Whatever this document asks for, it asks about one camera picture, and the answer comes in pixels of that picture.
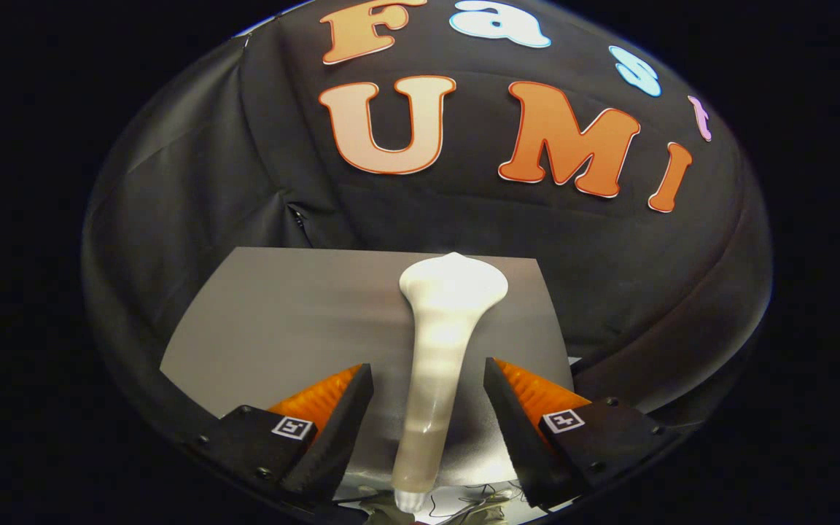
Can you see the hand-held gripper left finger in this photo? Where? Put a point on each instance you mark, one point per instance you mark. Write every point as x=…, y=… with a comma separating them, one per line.
x=340, y=434

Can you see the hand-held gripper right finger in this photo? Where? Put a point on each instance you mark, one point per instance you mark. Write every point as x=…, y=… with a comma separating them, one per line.
x=526, y=434

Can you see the white garment steamer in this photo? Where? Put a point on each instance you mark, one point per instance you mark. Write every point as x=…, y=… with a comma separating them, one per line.
x=442, y=328

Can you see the grey drawer cabinet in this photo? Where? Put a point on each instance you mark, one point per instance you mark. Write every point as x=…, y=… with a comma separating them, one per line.
x=281, y=328

